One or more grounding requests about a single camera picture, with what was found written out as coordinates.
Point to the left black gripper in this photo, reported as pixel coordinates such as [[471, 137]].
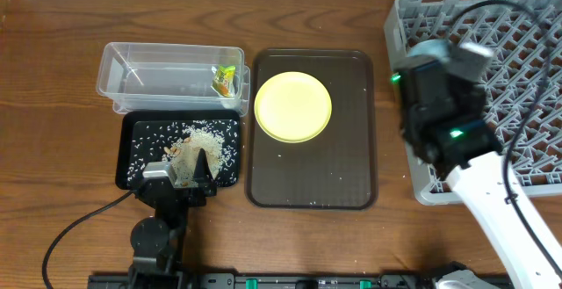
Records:
[[183, 188]]

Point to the rice pile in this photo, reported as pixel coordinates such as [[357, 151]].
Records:
[[183, 156]]

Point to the green snack wrapper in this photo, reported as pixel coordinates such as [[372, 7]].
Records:
[[223, 80]]

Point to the yellow plate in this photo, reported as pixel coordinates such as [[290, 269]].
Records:
[[293, 107]]

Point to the light blue bowl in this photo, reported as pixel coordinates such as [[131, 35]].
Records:
[[437, 48]]

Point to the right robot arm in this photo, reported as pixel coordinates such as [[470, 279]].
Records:
[[441, 121]]

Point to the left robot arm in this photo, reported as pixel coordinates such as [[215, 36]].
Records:
[[158, 241]]

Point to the black waste tray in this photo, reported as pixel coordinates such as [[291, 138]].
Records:
[[145, 135]]

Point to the clear plastic bin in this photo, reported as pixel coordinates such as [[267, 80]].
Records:
[[157, 76]]

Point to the dark brown serving tray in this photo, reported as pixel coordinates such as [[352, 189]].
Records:
[[336, 169]]

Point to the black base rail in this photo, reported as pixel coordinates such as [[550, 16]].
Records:
[[454, 275]]

